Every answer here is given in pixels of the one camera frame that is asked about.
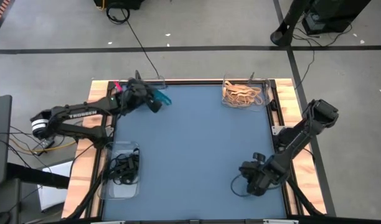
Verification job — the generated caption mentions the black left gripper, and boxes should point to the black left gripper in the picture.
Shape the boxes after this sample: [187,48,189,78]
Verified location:
[118,77,163,114]

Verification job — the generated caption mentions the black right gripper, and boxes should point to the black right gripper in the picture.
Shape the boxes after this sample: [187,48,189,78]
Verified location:
[246,161,286,197]

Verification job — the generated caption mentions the bright teal rubber band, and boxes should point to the bright teal rubber band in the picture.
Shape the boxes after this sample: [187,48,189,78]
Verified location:
[152,88,172,106]

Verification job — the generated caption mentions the black rubber band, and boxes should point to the black rubber band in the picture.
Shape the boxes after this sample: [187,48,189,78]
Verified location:
[115,147,140,166]
[103,157,140,185]
[106,161,129,184]
[121,154,139,175]
[118,167,140,185]
[111,155,132,170]
[109,167,132,185]

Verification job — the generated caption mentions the clear plastic basket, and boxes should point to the clear plastic basket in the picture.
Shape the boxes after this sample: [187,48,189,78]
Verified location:
[100,140,141,200]
[117,75,166,112]
[222,73,271,112]

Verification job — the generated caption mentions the black equipment box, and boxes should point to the black equipment box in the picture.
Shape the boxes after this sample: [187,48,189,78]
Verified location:
[93,0,145,11]

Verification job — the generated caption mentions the black power adapter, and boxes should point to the black power adapter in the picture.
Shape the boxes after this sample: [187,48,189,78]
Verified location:
[37,139,56,149]

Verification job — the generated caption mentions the white paper box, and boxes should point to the white paper box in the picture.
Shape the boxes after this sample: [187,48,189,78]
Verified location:
[37,161,73,212]

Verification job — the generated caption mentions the black stand bar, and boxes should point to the black stand bar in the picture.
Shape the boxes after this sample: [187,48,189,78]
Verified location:
[6,162,70,190]

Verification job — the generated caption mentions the dark grey monitor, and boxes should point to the dark grey monitor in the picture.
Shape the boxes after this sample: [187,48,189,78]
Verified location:
[0,95,13,187]

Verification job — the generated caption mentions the black computer case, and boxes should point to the black computer case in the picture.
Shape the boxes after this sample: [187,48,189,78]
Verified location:
[302,0,372,35]

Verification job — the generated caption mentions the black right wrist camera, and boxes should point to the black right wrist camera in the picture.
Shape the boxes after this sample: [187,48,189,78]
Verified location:
[238,161,260,181]

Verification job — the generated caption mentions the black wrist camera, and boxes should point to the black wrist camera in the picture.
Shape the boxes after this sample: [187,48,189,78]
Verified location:
[238,161,260,181]
[133,77,153,91]

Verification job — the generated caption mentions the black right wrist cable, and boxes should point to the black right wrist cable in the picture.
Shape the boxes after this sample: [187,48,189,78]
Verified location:
[230,173,252,198]

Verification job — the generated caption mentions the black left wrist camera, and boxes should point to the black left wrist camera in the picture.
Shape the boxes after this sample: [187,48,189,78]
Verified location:
[133,77,153,91]

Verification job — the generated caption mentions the black metal table frame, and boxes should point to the black metal table frame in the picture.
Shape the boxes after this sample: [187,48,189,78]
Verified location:
[98,78,289,220]

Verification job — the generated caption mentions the white metal base plate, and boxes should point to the white metal base plate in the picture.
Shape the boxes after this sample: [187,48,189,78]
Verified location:
[271,125,287,136]

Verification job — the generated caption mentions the black coiled floor cable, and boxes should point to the black coiled floor cable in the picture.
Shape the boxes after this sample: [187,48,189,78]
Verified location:
[105,2,162,78]

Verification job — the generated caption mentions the yellow floor cable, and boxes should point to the yellow floor cable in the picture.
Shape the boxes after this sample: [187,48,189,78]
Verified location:
[9,138,78,154]

